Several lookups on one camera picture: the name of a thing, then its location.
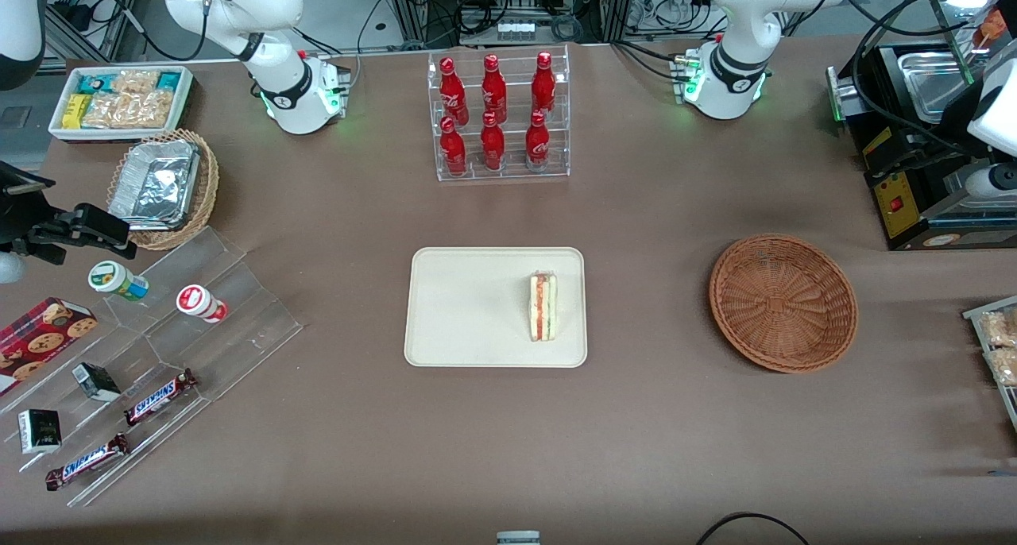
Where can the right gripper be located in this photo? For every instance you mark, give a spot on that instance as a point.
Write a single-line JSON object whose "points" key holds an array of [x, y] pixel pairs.
{"points": [[17, 219]]}

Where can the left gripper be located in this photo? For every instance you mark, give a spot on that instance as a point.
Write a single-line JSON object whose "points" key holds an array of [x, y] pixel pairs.
{"points": [[960, 116]]}

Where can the triangular sandwich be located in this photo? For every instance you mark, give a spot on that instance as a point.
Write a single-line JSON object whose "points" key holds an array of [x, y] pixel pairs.
{"points": [[543, 307]]}

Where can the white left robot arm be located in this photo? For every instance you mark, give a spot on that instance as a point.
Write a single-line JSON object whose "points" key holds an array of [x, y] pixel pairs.
{"points": [[739, 21]]}

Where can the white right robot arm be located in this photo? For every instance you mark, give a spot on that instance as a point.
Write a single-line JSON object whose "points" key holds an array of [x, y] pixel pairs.
{"points": [[274, 76]]}

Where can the aluminium foil tray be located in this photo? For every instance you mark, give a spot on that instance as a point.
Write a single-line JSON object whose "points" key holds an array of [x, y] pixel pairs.
{"points": [[155, 186]]}

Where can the light tan wicker basket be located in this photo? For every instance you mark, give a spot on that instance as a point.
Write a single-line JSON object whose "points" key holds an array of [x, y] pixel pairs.
{"points": [[208, 187]]}

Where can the brown round wicker basket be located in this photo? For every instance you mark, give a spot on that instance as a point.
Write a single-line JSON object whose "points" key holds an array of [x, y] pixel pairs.
{"points": [[783, 303]]}

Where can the metal tray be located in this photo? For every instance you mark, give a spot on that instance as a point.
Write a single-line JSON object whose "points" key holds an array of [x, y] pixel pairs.
{"points": [[1009, 406]]}

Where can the cream plastic tray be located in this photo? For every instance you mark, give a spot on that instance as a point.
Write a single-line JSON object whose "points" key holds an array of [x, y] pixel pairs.
{"points": [[469, 307]]}

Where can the green label yogurt cup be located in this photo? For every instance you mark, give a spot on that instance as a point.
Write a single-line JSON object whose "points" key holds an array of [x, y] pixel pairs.
{"points": [[117, 280]]}

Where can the black food warmer cabinet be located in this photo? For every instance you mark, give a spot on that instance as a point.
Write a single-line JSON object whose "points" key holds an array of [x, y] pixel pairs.
{"points": [[922, 76]]}

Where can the white snack bin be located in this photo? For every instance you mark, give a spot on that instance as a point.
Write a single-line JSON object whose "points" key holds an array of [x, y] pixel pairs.
{"points": [[119, 134]]}

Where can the red label yogurt cup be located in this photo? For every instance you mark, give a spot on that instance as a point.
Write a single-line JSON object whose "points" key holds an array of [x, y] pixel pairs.
{"points": [[200, 303]]}

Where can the red cookie box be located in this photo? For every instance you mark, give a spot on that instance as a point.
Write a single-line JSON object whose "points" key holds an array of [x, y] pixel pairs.
{"points": [[40, 338]]}

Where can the yellow snack pack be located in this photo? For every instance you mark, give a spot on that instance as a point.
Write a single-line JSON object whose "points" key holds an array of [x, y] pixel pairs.
{"points": [[75, 111]]}

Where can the clear bag of crackers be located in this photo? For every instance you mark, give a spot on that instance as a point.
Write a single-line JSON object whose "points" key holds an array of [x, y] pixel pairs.
{"points": [[135, 82], [131, 110]]}

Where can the small black chocolate box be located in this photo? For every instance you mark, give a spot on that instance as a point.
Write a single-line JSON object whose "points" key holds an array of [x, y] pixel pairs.
{"points": [[97, 381], [40, 431]]}

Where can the teal snack pack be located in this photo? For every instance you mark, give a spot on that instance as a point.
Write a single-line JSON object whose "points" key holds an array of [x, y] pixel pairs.
{"points": [[93, 83], [168, 80]]}

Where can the clear acrylic stepped display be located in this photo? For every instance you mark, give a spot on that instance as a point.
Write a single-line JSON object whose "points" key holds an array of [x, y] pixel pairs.
{"points": [[238, 322]]}

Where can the snickers chocolate bar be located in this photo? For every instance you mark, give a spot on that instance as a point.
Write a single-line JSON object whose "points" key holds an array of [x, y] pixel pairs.
{"points": [[159, 396], [87, 461]]}

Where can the clear bag of pastry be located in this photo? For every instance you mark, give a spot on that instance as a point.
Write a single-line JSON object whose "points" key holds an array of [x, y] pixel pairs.
{"points": [[999, 327], [1005, 366]]}

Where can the red cola bottle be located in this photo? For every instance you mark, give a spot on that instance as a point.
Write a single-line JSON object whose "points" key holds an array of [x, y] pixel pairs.
{"points": [[538, 142], [543, 86], [493, 144], [452, 92], [453, 149], [493, 90]]}

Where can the clear acrylic bottle rack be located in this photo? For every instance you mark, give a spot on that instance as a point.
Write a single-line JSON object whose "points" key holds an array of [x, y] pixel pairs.
{"points": [[512, 172]]}

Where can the white power strip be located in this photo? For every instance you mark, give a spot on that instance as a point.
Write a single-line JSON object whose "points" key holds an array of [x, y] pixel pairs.
{"points": [[516, 29]]}

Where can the grey device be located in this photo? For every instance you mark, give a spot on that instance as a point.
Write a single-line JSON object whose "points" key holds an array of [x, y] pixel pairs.
{"points": [[518, 539]]}

